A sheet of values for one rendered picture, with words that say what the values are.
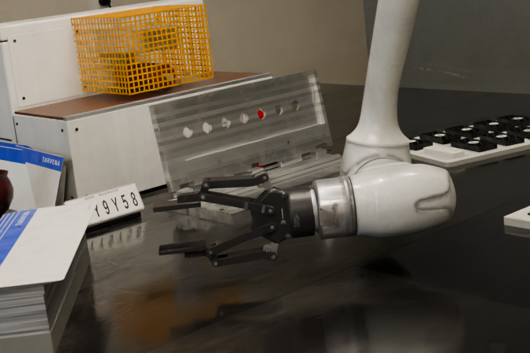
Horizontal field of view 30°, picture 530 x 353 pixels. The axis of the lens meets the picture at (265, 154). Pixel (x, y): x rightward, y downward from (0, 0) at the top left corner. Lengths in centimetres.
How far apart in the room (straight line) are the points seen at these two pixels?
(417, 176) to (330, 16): 327
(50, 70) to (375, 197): 102
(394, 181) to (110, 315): 45
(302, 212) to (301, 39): 316
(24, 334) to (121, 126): 83
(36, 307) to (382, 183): 51
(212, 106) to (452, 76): 264
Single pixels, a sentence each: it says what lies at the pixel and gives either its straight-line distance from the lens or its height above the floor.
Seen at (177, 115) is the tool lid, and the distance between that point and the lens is 197.
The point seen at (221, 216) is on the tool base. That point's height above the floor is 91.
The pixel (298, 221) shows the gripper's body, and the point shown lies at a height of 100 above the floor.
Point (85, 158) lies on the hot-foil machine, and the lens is 204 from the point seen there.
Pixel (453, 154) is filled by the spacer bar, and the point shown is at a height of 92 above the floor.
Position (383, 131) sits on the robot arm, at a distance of 158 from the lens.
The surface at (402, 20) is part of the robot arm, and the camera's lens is 147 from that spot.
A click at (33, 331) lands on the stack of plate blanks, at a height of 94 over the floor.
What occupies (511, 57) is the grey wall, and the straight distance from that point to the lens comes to 435.
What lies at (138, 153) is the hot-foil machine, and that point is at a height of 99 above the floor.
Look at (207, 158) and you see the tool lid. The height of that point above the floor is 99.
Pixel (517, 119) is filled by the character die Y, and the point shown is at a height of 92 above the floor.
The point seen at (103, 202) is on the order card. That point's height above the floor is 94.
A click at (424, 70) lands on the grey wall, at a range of 465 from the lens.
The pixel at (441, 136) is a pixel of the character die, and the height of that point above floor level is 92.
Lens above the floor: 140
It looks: 12 degrees down
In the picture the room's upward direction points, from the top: 6 degrees counter-clockwise
